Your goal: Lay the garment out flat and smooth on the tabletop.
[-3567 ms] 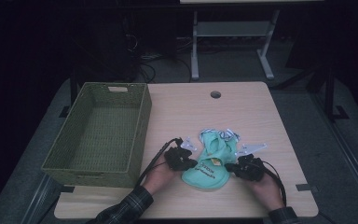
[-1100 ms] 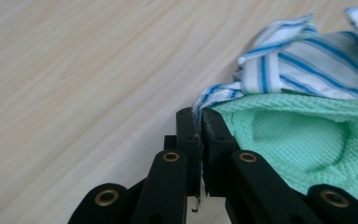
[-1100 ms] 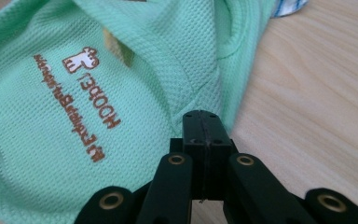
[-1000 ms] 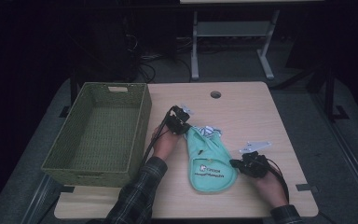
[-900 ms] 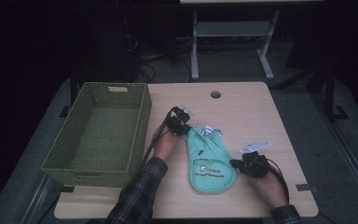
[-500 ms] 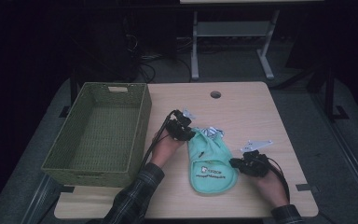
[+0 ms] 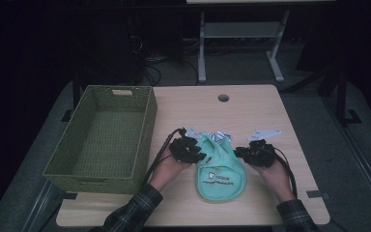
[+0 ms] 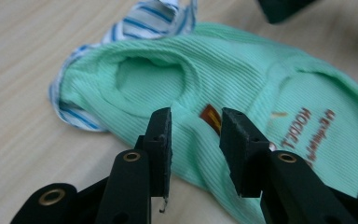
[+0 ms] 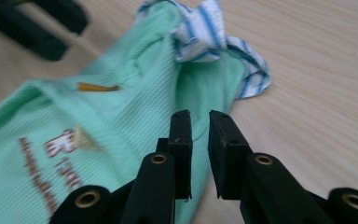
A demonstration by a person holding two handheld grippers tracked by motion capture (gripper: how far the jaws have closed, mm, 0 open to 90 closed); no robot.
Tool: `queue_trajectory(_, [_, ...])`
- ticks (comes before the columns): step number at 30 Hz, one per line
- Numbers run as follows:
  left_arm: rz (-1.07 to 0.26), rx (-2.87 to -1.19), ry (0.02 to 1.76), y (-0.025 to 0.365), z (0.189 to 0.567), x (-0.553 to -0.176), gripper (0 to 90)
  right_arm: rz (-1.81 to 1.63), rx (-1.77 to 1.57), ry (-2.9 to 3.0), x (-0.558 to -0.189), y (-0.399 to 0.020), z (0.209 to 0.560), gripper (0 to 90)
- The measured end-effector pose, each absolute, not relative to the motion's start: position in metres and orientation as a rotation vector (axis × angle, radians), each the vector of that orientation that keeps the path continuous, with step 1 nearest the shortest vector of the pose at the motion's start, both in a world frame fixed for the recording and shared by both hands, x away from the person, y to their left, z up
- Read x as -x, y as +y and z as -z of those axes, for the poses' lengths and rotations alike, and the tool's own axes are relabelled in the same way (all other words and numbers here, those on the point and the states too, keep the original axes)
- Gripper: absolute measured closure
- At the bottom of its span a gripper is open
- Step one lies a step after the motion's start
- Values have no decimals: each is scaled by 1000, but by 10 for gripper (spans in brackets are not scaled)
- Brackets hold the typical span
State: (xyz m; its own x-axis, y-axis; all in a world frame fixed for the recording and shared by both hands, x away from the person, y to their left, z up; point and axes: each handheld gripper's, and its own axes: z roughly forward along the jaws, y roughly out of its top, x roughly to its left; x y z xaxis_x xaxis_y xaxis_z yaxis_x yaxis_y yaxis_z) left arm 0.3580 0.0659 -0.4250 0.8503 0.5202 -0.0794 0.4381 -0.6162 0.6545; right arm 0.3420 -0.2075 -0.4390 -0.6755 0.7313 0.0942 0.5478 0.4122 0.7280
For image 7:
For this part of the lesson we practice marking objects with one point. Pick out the person's right hand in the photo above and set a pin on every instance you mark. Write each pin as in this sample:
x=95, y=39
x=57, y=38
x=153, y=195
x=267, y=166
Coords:
x=278, y=182

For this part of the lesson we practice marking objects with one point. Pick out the green woven basket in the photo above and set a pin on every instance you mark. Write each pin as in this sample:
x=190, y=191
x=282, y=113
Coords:
x=109, y=138

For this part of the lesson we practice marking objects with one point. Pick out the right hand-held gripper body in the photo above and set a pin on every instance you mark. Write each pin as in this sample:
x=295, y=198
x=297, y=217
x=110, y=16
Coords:
x=262, y=154

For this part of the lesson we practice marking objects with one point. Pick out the black metal stand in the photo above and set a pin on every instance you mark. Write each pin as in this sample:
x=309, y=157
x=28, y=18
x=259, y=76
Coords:
x=341, y=96

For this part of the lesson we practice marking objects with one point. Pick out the person's left hand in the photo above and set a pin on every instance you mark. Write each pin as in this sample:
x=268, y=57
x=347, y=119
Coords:
x=165, y=174

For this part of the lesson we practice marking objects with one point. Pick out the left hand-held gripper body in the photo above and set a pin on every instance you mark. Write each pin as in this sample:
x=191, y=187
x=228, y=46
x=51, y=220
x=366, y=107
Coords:
x=180, y=150

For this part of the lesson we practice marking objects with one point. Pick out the mint green baby hat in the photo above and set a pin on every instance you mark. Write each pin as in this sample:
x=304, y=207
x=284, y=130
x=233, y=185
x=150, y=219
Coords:
x=220, y=167

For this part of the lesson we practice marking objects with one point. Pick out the grey metal rail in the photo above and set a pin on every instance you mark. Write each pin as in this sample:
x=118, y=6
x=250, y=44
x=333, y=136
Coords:
x=364, y=167
x=40, y=209

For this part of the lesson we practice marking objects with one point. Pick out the white metal desk frame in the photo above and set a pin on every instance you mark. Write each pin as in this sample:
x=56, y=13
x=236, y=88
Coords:
x=241, y=29

